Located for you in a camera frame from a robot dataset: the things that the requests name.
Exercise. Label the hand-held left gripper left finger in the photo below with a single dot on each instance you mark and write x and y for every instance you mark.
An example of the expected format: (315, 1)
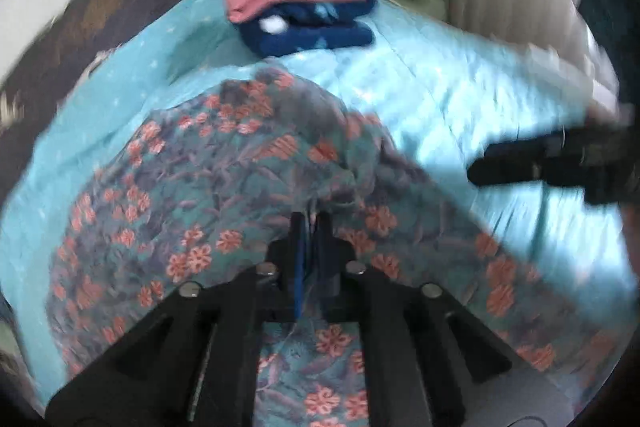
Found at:
(298, 279)

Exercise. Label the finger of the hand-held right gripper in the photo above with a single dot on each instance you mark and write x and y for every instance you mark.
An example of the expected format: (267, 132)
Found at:
(510, 164)

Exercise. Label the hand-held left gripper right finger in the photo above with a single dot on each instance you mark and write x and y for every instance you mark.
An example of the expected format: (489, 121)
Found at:
(322, 277)

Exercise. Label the floral print garment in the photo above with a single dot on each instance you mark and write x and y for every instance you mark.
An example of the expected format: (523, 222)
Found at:
(200, 187)

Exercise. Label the turquoise star blanket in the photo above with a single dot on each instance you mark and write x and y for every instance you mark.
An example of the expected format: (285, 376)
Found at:
(450, 72)

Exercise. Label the green sofa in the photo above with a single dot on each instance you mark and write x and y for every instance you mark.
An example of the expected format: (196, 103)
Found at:
(415, 2)

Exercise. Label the navy printed folded garment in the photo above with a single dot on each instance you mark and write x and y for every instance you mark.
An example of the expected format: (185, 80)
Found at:
(310, 34)

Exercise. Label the dark printed bed sheet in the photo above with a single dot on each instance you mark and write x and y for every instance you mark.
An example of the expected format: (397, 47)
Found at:
(75, 7)

